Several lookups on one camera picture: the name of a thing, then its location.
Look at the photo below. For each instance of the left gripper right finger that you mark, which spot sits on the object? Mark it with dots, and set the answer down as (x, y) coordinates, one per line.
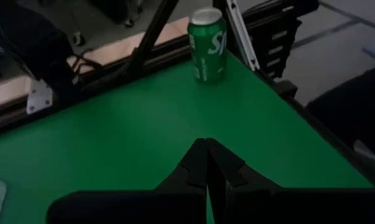
(252, 205)

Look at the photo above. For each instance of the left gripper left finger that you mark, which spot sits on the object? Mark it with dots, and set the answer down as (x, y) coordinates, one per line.
(174, 205)

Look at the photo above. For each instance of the green soda can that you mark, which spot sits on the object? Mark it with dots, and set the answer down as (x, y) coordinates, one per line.
(206, 56)

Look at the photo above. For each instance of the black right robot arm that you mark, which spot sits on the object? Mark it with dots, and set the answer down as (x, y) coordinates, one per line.
(35, 46)

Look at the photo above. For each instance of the green table mat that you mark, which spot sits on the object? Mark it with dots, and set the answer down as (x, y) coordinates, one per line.
(112, 140)

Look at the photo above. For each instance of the yellow black hazard tape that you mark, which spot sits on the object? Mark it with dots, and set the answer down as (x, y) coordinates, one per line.
(275, 49)

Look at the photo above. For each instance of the silver aluminium bar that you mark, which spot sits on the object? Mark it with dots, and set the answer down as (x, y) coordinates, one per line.
(241, 34)

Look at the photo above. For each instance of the white arm base bracket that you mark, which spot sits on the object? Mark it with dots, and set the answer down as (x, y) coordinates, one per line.
(39, 98)

